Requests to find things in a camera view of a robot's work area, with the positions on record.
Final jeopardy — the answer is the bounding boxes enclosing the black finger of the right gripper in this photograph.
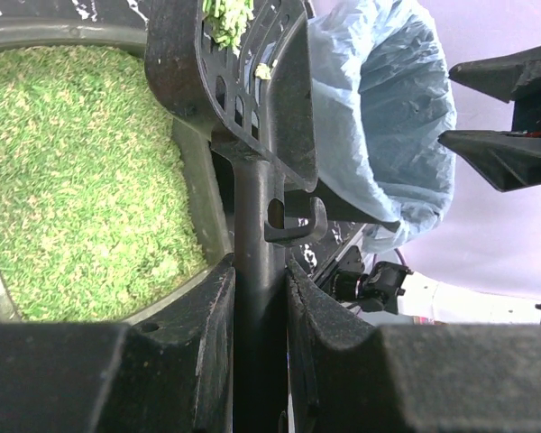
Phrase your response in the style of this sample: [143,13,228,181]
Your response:
[438,130,541,192]
[449,46,541,103]

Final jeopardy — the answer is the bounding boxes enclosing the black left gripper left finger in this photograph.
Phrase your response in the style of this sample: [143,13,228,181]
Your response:
[0,256,235,432]

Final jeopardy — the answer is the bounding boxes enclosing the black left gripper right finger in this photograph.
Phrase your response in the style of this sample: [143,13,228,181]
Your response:
[288,261,541,432]

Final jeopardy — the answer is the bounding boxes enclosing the black trash bin blue bag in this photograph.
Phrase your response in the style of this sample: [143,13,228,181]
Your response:
[308,1,457,253]

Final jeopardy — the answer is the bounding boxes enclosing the dark green litter box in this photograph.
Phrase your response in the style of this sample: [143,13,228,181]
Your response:
[0,18,231,323]

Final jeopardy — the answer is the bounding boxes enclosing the black slotted litter scoop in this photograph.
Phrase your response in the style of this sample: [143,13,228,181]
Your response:
[145,1,327,432]

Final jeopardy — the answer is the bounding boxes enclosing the green litter clumps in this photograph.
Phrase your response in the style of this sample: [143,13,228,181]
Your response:
[202,1,276,81]

